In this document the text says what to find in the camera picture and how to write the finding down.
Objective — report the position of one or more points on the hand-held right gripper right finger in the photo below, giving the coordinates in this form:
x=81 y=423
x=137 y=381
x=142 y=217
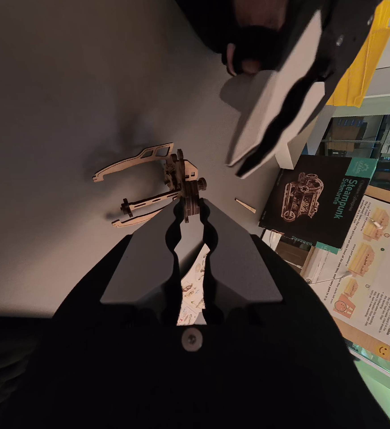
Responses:
x=241 y=268

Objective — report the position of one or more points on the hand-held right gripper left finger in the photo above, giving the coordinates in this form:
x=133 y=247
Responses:
x=138 y=268

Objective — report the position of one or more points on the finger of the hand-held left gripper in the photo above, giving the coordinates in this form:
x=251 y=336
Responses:
x=302 y=117
x=268 y=100

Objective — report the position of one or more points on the wooden model assembly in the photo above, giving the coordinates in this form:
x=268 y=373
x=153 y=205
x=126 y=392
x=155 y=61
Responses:
x=188 y=194

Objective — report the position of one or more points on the black model kit box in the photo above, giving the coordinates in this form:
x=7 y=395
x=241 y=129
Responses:
x=315 y=201

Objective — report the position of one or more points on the person's left hand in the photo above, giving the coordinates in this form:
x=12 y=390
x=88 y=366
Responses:
x=262 y=13

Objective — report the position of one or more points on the white box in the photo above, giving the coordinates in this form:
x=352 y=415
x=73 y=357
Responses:
x=310 y=140

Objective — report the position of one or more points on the illustrated instruction sheet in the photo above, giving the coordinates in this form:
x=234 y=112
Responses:
x=191 y=295

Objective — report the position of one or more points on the small wooden wedge piece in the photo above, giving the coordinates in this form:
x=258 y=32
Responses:
x=246 y=205

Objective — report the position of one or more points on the printed task sheet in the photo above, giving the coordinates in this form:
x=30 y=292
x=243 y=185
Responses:
x=382 y=268

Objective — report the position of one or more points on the printed instruction poster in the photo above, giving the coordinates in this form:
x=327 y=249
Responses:
x=375 y=345

